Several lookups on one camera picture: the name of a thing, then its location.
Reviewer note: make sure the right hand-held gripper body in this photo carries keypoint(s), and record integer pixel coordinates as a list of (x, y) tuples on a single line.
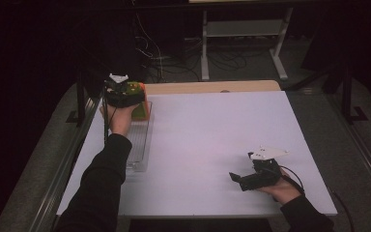
[(264, 170)]

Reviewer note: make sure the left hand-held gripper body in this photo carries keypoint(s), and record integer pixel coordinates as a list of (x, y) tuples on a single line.
[(119, 95)]

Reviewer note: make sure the orange phone case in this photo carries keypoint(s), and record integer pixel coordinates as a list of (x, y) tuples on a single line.
[(147, 106)]

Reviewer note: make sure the clear plastic container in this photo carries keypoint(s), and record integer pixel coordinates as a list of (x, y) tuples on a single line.
[(140, 141)]

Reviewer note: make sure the person's left hand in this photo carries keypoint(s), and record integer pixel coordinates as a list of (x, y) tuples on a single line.
[(120, 121)]

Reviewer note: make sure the person's right hand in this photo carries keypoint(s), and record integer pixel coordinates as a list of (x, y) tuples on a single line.
[(283, 190)]

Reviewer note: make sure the black metal stand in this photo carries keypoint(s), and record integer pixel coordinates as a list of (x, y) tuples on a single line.
[(81, 96), (348, 96)]

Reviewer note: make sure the grey metal rail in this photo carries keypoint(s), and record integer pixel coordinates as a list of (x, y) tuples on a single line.
[(64, 167), (360, 145)]

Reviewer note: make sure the white metal stand frame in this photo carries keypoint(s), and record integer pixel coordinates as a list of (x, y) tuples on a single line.
[(244, 28)]

